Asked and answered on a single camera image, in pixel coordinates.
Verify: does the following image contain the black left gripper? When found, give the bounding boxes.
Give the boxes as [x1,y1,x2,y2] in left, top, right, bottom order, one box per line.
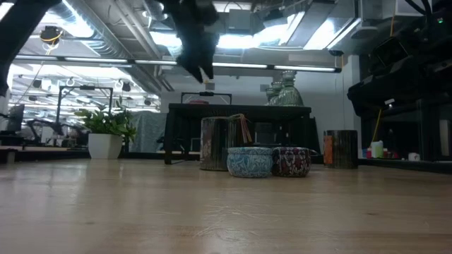
[160,0,220,84]

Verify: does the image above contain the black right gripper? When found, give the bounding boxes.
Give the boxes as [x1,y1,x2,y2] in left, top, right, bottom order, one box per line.
[347,37,452,117]

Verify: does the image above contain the silver candle jar orange tag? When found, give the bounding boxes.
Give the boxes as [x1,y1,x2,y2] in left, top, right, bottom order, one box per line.
[323,129,359,170]
[199,113,254,172]

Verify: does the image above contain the glass bottles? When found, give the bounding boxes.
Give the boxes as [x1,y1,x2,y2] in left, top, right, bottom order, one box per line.
[277,70,304,107]

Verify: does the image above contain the blue patterned candle tin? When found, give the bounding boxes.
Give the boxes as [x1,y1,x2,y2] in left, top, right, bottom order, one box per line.
[226,146,274,179]

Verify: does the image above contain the purple patterned candle tin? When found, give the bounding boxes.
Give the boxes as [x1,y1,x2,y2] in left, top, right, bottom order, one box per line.
[270,146,312,178]

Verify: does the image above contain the black perforated metal shelf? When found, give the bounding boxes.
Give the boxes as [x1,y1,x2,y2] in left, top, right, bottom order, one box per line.
[163,102,314,167]

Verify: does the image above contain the green white bottle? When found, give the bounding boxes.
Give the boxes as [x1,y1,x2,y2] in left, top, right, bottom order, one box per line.
[370,140,384,159]

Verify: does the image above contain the grey ceiling junction box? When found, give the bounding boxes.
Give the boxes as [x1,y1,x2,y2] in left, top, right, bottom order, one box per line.
[227,8,252,31]

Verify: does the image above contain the dark cabinet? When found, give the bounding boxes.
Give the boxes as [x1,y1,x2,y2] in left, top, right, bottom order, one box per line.
[359,100,452,163]

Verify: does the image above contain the long ceiling light bar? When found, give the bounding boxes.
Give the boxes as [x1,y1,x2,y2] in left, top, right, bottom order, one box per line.
[13,54,342,73]

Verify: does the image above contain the grey fabric cover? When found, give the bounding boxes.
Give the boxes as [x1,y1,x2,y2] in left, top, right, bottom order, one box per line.
[129,111,167,153]

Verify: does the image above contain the green plant in white pot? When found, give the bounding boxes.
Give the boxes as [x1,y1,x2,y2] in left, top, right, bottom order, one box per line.
[73,95,138,160]

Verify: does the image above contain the black computer monitor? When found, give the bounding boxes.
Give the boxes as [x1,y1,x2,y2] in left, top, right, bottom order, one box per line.
[6,104,25,133]

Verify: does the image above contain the black tubular rig frame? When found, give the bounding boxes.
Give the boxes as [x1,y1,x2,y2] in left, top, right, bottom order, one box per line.
[56,85,114,147]

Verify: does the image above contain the yellow ceiling cable reel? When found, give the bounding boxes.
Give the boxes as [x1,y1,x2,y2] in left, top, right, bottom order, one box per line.
[38,25,64,46]

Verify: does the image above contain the black aluminium table frame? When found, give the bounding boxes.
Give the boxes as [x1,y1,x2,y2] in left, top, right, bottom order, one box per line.
[0,145,452,174]

